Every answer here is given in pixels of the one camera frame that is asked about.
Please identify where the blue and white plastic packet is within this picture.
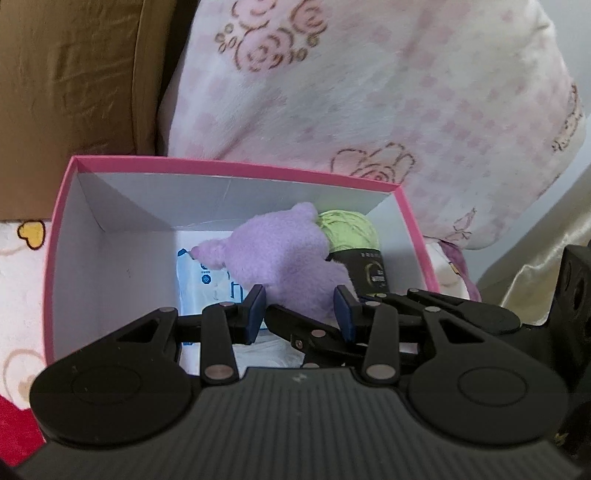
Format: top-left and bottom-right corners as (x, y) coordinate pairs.
(176, 231), (305, 370)

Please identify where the brown embroidered pillow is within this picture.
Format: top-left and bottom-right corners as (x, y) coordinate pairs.
(0, 0), (199, 221)

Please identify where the pink floral pillow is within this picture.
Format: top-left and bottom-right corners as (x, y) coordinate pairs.
(156, 0), (587, 252)

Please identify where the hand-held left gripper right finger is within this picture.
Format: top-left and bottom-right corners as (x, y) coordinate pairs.
(333, 285), (467, 385)

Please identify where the green yarn ball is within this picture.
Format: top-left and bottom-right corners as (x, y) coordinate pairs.
(316, 210), (389, 296)

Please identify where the bear printed blanket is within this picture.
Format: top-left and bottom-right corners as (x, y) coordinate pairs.
(0, 219), (63, 462)

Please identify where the purple plush toy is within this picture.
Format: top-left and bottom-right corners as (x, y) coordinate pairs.
(191, 203), (361, 320)

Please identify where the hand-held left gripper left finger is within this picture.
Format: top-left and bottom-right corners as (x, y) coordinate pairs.
(108, 284), (269, 386)

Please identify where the gold satin curtain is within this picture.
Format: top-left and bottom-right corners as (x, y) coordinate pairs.
(475, 129), (591, 326)

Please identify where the pink cardboard box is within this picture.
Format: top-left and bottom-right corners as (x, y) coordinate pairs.
(44, 156), (439, 370)

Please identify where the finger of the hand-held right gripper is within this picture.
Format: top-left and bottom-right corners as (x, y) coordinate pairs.
(385, 287), (525, 335)
(265, 305), (370, 367)

